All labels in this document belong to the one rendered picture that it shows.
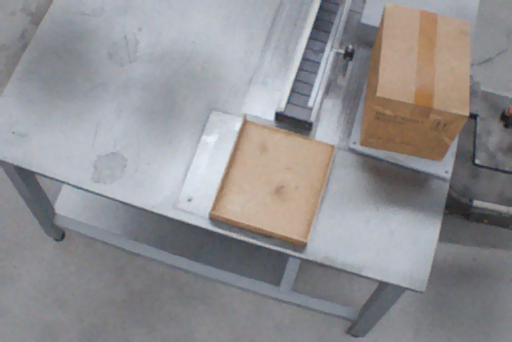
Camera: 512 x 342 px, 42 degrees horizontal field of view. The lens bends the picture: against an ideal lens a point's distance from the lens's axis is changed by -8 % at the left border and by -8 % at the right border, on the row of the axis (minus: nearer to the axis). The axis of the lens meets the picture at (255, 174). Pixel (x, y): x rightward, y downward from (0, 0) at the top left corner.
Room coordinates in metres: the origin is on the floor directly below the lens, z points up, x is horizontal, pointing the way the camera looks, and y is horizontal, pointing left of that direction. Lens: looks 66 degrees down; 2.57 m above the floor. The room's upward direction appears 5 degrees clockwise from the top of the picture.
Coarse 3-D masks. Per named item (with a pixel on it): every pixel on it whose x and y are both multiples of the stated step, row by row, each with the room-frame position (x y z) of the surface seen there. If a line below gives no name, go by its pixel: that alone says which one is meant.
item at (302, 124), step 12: (348, 0) 1.36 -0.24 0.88; (336, 36) 1.22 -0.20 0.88; (288, 72) 1.08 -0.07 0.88; (324, 72) 1.12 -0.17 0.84; (324, 84) 1.05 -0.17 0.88; (276, 108) 0.96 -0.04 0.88; (276, 120) 0.95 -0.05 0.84; (288, 120) 0.94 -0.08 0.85; (300, 120) 0.93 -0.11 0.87; (312, 120) 0.93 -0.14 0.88
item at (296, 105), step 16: (320, 0) 1.35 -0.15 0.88; (336, 0) 1.36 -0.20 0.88; (320, 16) 1.29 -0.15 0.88; (320, 32) 1.23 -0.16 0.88; (336, 32) 1.24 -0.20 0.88; (320, 48) 1.17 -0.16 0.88; (304, 64) 1.11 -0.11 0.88; (320, 64) 1.11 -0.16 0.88; (304, 80) 1.06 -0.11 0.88; (288, 96) 1.00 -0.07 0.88; (304, 96) 1.00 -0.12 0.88; (288, 112) 0.95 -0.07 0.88; (304, 112) 0.95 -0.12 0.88
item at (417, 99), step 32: (384, 32) 1.08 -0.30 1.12; (416, 32) 1.09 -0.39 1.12; (448, 32) 1.10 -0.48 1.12; (384, 64) 0.98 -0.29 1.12; (416, 64) 0.99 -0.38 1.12; (448, 64) 1.00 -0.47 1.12; (384, 96) 0.88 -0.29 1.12; (416, 96) 0.89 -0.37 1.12; (448, 96) 0.90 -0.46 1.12; (384, 128) 0.88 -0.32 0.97; (416, 128) 0.87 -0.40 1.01; (448, 128) 0.86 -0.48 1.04
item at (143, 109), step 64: (64, 0) 1.34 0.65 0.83; (128, 0) 1.34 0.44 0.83; (192, 0) 1.35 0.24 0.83; (256, 0) 1.37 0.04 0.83; (384, 0) 1.42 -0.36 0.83; (448, 0) 1.46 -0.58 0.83; (64, 64) 1.09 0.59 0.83; (128, 64) 1.10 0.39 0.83; (192, 64) 1.11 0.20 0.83; (256, 64) 1.13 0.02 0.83; (0, 128) 0.87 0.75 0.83; (64, 128) 0.88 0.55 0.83; (128, 128) 0.89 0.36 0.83; (192, 128) 0.91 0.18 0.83; (320, 128) 0.94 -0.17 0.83; (128, 192) 0.70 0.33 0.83; (192, 192) 0.72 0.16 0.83; (384, 192) 0.76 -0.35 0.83; (320, 256) 0.57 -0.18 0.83; (384, 256) 0.58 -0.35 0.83
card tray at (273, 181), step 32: (256, 128) 0.92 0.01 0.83; (256, 160) 0.82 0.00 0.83; (288, 160) 0.83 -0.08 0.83; (320, 160) 0.84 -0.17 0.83; (224, 192) 0.73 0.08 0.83; (256, 192) 0.73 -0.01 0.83; (288, 192) 0.74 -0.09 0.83; (320, 192) 0.75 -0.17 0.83; (256, 224) 0.64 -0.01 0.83; (288, 224) 0.65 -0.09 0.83
